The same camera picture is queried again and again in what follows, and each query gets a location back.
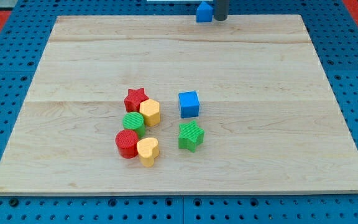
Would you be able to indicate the green cylinder block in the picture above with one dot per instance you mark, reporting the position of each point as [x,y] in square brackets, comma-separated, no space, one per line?
[134,121]

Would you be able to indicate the blue pentagon block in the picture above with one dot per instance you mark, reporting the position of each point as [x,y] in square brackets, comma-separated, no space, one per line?
[204,12]

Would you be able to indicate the red star block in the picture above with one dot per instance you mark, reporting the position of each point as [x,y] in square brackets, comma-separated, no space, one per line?
[134,98]

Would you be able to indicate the yellow heart block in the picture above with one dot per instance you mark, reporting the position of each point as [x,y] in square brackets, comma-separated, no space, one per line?
[148,150]

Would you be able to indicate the green star block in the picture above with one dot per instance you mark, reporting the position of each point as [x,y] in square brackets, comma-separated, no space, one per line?
[190,136]

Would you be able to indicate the light wooden board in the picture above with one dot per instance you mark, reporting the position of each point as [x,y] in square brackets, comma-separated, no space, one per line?
[272,125]

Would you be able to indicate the yellow hexagon block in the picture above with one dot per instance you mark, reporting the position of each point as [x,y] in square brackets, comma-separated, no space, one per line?
[150,110]

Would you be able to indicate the red cylinder block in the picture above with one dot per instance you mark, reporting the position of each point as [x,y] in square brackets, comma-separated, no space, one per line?
[126,142]

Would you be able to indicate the blue cube block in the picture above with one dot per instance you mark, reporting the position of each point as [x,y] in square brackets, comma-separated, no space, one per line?
[189,104]

